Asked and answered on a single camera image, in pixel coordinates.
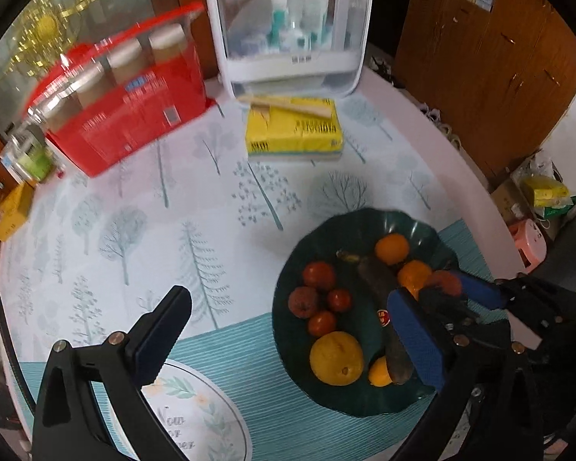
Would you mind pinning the pink plastic stool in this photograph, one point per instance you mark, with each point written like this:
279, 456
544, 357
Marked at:
528, 245

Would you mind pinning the red jar gift box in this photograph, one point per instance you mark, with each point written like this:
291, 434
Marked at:
125, 125

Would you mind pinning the white cosmetic bottle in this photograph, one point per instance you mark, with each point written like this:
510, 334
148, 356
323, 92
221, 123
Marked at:
314, 7
282, 0

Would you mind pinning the dark red round fruit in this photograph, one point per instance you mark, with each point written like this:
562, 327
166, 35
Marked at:
303, 301

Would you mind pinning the yellowish orange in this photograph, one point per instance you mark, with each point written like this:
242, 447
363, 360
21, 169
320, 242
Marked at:
337, 358

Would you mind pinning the yellow cardboard box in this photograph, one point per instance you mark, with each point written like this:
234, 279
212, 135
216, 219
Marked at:
12, 211

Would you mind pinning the teal striped table mat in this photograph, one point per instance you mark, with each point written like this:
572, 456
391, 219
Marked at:
249, 345

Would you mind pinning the yellow tissue pack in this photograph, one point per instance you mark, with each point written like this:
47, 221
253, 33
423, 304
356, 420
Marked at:
293, 132

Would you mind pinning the red tomato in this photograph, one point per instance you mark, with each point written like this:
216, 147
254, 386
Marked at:
322, 322
339, 300
444, 280
319, 274

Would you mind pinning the white clear-lid organizer case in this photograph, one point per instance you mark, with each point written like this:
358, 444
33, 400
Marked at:
288, 65

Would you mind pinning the yellow green bag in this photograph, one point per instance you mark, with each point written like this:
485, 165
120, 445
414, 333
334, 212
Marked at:
549, 194

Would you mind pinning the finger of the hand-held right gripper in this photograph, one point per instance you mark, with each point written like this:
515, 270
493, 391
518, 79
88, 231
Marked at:
480, 291
450, 306

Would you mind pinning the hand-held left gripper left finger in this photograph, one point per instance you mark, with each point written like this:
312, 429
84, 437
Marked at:
161, 336

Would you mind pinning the dark green plate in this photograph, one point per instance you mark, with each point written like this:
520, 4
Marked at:
317, 240

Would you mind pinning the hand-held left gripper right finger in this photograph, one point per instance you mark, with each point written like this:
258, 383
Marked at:
415, 336

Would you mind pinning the brown cardboard box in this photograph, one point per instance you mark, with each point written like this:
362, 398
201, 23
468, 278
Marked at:
509, 198

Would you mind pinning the brown wooden cabinet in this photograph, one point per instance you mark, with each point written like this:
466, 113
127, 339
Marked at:
485, 57

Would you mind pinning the clear jar green contents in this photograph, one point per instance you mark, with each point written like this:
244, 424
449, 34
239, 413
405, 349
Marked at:
33, 165

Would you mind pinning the white plastic bag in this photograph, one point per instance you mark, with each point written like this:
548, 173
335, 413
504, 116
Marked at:
533, 165

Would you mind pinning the beige wooden stick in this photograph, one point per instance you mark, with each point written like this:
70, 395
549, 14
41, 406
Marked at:
288, 105

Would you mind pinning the dark chair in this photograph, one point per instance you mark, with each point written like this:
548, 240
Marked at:
569, 249

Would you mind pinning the brown lidded jar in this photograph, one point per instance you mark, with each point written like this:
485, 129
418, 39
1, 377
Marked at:
92, 85
125, 60
166, 42
60, 105

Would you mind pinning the white printed plate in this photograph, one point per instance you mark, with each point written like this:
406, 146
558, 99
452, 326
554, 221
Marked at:
206, 422

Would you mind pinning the gold ornament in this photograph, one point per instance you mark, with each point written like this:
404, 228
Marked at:
43, 33

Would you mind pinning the blackened banana with sticker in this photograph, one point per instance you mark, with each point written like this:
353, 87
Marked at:
380, 295

